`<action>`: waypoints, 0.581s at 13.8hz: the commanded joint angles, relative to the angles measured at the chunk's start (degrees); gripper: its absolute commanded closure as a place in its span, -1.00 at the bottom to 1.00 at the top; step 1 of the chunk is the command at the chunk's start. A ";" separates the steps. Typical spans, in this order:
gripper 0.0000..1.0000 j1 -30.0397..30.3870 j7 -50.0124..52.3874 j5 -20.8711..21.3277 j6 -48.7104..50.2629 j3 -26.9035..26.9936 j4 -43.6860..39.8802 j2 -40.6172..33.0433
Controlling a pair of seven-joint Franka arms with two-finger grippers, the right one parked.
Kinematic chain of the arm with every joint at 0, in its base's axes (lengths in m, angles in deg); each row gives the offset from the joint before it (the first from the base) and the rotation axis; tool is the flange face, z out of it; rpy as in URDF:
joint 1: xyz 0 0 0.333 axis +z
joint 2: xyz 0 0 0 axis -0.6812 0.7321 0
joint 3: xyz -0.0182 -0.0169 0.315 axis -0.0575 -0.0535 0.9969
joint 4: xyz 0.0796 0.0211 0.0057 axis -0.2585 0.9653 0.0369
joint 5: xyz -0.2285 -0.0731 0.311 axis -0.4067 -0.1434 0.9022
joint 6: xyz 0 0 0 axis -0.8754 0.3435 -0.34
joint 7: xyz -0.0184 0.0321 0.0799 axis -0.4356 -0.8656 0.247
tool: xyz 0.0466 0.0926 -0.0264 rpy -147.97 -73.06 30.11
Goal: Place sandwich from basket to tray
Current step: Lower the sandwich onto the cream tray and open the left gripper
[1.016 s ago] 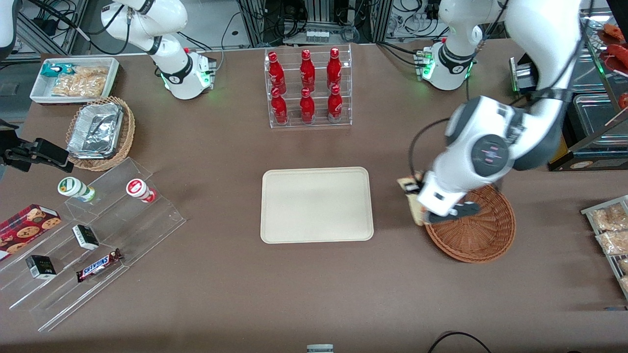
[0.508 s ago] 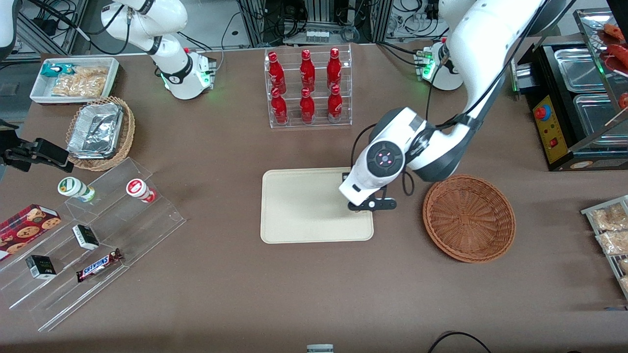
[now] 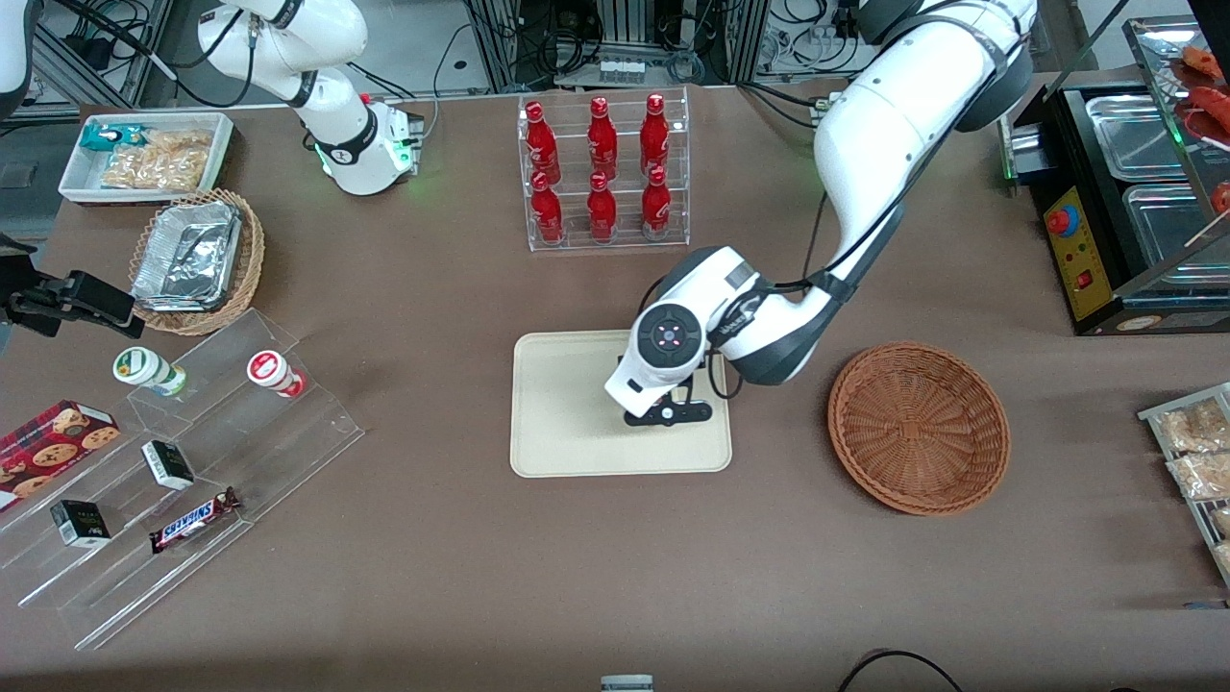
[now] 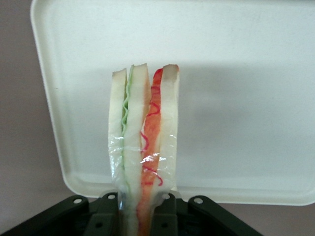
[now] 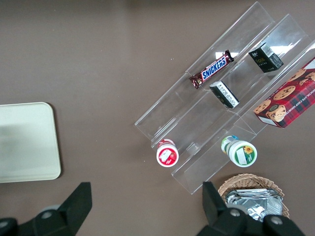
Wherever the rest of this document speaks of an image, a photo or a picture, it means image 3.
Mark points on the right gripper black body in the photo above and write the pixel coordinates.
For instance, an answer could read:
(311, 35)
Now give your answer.
(27, 300)

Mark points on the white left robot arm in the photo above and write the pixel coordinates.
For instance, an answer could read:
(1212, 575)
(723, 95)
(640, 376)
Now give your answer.
(884, 144)

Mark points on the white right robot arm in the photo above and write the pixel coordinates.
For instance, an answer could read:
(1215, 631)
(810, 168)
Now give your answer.
(336, 106)

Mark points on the aluminium foil tray stack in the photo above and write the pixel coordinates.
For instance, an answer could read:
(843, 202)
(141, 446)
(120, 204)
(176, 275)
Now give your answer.
(187, 255)

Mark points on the cream plastic tray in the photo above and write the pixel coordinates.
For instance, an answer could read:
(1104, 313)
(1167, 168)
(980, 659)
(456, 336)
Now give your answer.
(567, 423)

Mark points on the light wicker basket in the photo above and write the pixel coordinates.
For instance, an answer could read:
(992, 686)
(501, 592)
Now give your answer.
(248, 279)

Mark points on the brown wicker basket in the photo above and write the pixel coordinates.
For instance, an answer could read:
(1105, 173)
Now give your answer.
(918, 428)

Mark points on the tray of packaged crackers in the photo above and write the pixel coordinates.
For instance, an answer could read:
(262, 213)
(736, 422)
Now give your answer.
(1153, 413)

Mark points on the green lid yogurt cup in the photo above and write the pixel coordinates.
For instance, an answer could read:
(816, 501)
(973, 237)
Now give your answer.
(139, 367)

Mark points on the white plastic bin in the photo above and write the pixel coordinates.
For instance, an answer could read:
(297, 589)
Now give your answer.
(79, 183)

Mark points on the clear bag of crackers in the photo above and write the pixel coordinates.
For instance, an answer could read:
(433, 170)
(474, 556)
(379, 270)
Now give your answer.
(154, 173)
(181, 142)

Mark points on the red tartan cookie box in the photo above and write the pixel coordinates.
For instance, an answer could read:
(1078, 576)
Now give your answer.
(53, 447)

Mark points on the teal snack packet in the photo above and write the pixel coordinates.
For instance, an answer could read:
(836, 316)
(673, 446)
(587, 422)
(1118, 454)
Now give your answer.
(108, 136)

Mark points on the small black carton box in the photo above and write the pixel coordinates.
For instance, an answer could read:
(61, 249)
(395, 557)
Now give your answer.
(80, 524)
(168, 464)

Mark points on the red lid yogurt cup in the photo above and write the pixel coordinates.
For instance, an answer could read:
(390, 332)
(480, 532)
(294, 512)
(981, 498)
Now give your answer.
(269, 370)

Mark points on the clear acrylic bottle rack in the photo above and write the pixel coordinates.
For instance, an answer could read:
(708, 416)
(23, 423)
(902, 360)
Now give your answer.
(577, 240)

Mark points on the red cola bottle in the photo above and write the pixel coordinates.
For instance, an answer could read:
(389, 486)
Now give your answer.
(602, 139)
(541, 144)
(548, 213)
(602, 211)
(654, 135)
(656, 207)

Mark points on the clear acrylic stepped shelf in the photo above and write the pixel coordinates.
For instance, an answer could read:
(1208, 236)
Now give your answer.
(288, 442)

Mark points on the Snickers chocolate bar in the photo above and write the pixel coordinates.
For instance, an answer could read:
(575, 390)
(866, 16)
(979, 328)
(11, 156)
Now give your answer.
(192, 522)

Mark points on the white power strip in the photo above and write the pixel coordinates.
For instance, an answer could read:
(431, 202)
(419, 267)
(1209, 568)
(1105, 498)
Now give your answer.
(621, 70)

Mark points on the black food warmer machine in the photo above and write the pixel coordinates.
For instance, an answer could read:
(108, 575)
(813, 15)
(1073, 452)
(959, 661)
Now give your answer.
(1067, 125)

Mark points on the clear bag of pastry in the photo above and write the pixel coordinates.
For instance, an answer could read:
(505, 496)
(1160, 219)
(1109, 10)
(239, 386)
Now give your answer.
(1201, 476)
(1193, 428)

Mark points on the steel food pan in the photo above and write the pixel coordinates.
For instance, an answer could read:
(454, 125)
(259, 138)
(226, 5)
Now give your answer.
(1177, 235)
(1139, 135)

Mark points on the red sausage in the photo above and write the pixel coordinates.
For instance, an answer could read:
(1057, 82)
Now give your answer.
(1201, 61)
(1213, 102)
(1222, 198)

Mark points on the grey metal bracket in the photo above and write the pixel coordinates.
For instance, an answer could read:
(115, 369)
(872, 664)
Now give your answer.
(627, 683)

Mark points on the aluminium frame rack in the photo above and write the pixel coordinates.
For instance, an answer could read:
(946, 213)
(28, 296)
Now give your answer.
(615, 19)

